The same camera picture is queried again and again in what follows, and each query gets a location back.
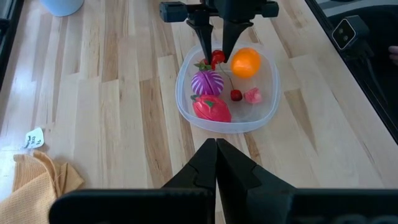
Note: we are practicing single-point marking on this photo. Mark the orange toy orange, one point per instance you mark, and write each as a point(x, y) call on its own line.
point(245, 62)

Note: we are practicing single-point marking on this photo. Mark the small pink toy piece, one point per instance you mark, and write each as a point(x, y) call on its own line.
point(252, 95)

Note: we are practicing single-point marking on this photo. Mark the purple white striped toy onion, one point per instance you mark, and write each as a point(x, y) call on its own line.
point(207, 82)

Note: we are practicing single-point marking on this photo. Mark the dark red toy cherry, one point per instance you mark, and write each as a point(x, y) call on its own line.
point(236, 95)

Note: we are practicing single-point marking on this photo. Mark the yellow folded cloth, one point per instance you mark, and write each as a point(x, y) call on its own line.
point(31, 193)

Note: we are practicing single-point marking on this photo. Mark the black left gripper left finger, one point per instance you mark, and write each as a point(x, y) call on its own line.
point(199, 174)

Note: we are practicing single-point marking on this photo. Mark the red dragon fruit toy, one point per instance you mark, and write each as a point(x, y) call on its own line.
point(211, 108)

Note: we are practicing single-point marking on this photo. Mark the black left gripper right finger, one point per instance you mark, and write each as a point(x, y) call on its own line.
point(248, 180)

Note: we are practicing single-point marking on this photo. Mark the white paper note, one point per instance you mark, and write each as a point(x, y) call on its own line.
point(34, 137)

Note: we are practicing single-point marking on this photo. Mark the clear plastic tupperware container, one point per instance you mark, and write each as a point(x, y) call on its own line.
point(267, 115)

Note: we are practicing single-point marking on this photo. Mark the grey table-level camera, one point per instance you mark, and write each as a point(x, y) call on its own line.
point(345, 32)

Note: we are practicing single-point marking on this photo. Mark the bright red toy cherry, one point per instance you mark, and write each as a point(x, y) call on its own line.
point(218, 57)

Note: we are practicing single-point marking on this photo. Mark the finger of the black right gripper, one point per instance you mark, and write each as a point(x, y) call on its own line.
point(204, 39)
point(231, 37)

